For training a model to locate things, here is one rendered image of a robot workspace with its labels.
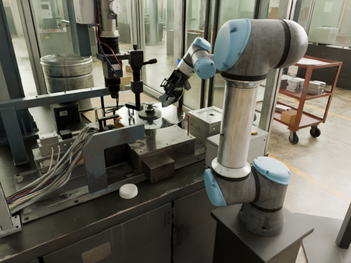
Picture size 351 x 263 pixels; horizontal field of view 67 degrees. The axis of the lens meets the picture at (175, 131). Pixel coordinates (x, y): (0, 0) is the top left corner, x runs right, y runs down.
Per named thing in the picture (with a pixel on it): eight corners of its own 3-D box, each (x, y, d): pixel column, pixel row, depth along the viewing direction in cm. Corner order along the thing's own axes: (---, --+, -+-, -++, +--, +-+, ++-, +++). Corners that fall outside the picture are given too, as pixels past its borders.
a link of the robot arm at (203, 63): (227, 61, 97) (218, 48, 105) (198, 62, 95) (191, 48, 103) (223, 80, 102) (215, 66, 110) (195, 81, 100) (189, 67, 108)
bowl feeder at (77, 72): (90, 100, 202) (84, 51, 186) (104, 113, 179) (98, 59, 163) (47, 107, 187) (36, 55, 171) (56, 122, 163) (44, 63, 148)
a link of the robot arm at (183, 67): (188, 58, 116) (200, 70, 114) (183, 67, 119) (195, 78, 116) (178, 57, 111) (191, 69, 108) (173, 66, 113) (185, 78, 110)
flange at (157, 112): (156, 119, 119) (156, 115, 118) (133, 116, 122) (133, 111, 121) (164, 111, 128) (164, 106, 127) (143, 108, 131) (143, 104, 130)
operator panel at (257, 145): (246, 150, 136) (250, 123, 129) (263, 160, 128) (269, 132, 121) (203, 166, 122) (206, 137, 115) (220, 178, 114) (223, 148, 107)
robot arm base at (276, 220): (293, 224, 90) (299, 201, 86) (263, 243, 83) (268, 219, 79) (258, 199, 102) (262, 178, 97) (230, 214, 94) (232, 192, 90)
